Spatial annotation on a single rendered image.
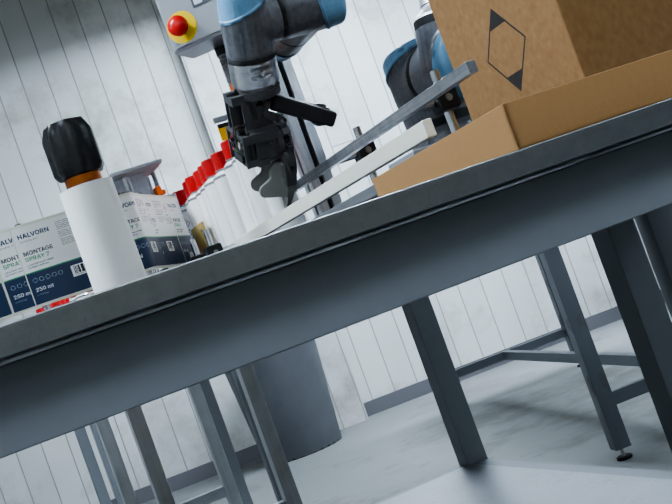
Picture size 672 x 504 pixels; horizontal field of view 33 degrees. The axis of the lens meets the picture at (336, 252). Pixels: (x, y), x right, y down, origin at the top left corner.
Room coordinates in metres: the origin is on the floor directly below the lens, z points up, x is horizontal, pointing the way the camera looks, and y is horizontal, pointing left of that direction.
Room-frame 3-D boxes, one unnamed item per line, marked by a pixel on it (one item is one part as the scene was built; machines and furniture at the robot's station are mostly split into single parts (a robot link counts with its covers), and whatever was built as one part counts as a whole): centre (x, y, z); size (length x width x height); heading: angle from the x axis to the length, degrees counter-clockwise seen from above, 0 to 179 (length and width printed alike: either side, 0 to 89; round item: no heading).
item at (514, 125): (1.09, -0.23, 0.85); 0.30 x 0.26 x 0.04; 20
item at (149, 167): (2.39, 0.34, 1.14); 0.14 x 0.11 x 0.01; 20
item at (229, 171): (2.04, 0.11, 0.98); 0.05 x 0.05 x 0.20
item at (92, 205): (1.86, 0.34, 1.03); 0.09 x 0.09 x 0.30
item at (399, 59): (1.93, -0.24, 1.05); 0.13 x 0.12 x 0.14; 19
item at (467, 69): (1.77, -0.03, 0.95); 1.07 x 0.01 x 0.01; 20
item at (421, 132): (1.74, 0.04, 0.90); 1.07 x 0.01 x 0.02; 20
